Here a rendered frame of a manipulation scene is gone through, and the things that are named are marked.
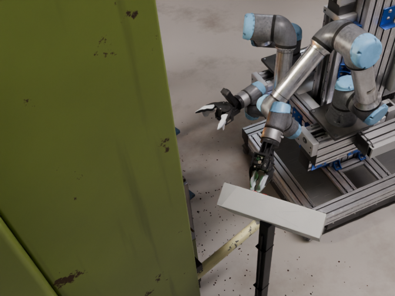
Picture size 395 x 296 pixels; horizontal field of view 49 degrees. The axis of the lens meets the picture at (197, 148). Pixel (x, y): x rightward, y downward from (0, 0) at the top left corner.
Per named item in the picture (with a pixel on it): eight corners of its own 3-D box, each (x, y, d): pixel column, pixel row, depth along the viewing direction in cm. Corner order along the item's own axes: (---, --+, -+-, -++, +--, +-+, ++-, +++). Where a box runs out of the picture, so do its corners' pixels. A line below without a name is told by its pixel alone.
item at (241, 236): (259, 217, 204) (260, 211, 201) (267, 224, 202) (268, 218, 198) (187, 276, 187) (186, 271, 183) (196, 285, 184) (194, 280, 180)
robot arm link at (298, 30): (300, 55, 233) (302, 33, 223) (274, 53, 236) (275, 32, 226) (301, 42, 241) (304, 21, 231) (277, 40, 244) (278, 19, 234)
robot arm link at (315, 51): (328, 3, 166) (248, 104, 181) (347, 16, 159) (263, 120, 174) (340, 16, 174) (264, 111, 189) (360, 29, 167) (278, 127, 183)
